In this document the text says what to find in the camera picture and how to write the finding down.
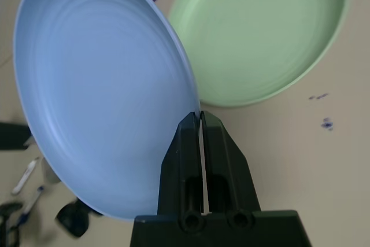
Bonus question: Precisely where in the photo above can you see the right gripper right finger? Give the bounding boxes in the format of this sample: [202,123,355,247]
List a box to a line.
[201,110,262,216]

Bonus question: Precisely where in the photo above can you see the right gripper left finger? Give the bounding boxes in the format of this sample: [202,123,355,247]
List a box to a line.
[157,110,205,216]

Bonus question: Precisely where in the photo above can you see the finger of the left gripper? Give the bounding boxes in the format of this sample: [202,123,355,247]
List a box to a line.
[0,202,23,215]

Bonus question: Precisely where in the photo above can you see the white marker blue cap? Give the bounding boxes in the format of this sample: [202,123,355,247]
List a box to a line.
[17,186,46,227]

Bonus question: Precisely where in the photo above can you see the black sunglasses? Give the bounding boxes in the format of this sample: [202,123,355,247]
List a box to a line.
[54,197,94,238]

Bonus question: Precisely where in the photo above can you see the blue plastic plate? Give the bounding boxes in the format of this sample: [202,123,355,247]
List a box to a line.
[12,0,202,223]

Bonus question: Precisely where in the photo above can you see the white marker black cap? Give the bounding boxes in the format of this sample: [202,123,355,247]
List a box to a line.
[11,157,41,196]

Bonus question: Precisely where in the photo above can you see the green plastic plate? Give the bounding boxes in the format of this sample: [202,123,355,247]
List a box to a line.
[167,0,352,108]

